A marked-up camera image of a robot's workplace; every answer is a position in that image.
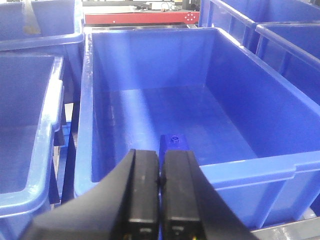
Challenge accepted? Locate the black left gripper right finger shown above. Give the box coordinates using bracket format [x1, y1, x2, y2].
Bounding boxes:
[160, 150, 257, 240]

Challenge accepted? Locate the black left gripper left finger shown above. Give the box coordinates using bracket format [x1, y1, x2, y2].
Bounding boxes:
[22, 149, 160, 240]

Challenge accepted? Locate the blue rectangular plastic part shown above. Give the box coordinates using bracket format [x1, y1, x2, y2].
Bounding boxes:
[159, 134, 188, 240]

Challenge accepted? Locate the target blue bin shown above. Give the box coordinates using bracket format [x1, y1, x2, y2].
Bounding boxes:
[74, 28, 320, 229]

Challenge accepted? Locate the blue bin left neighbour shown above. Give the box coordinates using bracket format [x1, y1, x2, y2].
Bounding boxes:
[0, 52, 64, 240]

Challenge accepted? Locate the blue bin neighbour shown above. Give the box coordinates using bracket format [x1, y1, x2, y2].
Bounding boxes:
[0, 52, 64, 240]
[255, 22, 320, 104]

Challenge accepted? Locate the blue bin right neighbour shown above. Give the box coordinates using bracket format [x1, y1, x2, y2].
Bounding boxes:
[255, 22, 320, 104]

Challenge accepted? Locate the red machine base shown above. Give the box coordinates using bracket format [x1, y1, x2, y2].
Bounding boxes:
[82, 0, 200, 26]

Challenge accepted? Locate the blue bin far left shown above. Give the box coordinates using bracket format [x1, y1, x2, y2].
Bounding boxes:
[0, 0, 84, 91]

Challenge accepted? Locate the blue bin far right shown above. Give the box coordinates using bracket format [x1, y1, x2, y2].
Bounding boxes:
[198, 0, 320, 53]

